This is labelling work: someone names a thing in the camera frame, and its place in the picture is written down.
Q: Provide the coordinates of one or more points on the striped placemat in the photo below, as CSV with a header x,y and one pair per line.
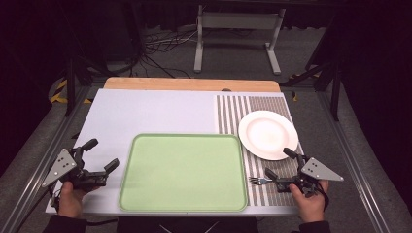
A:
x,y
231,113

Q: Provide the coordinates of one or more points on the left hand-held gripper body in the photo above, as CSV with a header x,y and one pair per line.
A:
x,y
61,166

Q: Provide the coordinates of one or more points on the aluminium frame rail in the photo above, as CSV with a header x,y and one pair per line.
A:
x,y
353,161
39,161

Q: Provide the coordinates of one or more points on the grey metal stand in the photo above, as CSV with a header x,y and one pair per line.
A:
x,y
238,21

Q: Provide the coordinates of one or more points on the person's left hand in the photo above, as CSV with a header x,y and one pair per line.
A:
x,y
72,200

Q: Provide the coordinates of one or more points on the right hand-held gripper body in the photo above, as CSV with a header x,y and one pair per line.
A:
x,y
315,171

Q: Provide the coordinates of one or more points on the silver fork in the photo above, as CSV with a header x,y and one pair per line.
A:
x,y
259,180

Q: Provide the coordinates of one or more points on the yellow black hazard tape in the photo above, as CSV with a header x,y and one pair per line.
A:
x,y
294,95
58,92

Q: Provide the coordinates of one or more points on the white round plate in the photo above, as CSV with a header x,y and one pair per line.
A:
x,y
268,134

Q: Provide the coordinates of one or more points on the person's right hand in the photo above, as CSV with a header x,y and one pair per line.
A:
x,y
311,205

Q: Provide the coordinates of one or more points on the light green tray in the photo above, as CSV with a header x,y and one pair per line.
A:
x,y
183,173

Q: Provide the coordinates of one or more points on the black tripod stand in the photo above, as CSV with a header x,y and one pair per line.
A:
x,y
335,93
70,84

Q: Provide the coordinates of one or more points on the white table cover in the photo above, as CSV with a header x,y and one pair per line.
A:
x,y
155,111

